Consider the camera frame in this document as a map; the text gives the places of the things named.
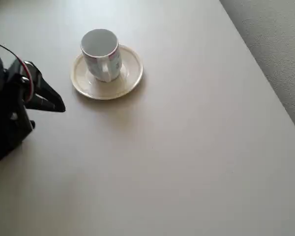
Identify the white ceramic mug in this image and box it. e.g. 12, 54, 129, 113
80, 28, 121, 83

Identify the cream ceramic saucer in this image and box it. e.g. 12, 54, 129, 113
69, 44, 144, 101

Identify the red black gripper cable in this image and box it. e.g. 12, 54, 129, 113
0, 42, 35, 102

